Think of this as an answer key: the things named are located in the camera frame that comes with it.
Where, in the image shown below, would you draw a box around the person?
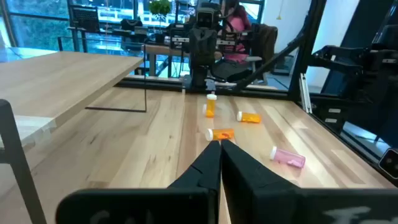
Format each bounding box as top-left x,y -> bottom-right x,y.
213,0 -> 264,82

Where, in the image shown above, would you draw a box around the black aluminium rig frame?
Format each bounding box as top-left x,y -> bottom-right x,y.
114,0 -> 398,187

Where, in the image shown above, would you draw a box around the green potted tree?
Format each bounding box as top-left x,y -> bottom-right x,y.
148,0 -> 172,44

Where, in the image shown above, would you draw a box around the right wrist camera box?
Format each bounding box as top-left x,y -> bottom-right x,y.
195,7 -> 216,30

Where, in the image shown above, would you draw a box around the small orange pill bottle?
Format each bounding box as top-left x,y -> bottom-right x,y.
205,128 -> 235,142
236,111 -> 262,124
206,93 -> 218,118

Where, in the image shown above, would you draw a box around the pink pill bottle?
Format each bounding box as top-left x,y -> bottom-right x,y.
269,146 -> 307,169

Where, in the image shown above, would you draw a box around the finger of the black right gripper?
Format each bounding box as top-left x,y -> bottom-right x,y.
189,28 -> 203,68
202,28 -> 218,68

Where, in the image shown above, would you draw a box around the silver aluminium bar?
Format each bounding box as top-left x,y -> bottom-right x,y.
298,73 -> 313,114

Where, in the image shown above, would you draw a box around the black machine housing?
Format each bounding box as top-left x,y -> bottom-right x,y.
306,24 -> 398,147

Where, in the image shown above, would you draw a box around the small table-level camera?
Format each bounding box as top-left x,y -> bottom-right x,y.
377,148 -> 398,180

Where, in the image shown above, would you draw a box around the wooden background desk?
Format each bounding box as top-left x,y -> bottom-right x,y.
144,44 -> 191,78

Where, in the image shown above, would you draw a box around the dark brown jacket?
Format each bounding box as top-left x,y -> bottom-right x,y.
251,23 -> 279,65

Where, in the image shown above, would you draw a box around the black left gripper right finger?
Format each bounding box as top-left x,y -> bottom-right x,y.
221,139 -> 398,224

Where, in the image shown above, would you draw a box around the wooden shelf black metal legs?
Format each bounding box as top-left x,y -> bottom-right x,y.
0,36 -> 147,224

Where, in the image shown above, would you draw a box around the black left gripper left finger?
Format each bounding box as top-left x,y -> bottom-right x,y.
55,141 -> 222,224

